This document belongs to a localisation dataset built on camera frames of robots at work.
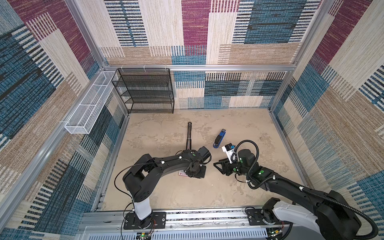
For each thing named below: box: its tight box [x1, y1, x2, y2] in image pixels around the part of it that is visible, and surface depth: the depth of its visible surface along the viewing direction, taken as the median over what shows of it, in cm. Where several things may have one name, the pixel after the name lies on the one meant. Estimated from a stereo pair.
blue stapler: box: [213, 129, 226, 149], surface depth 101 cm
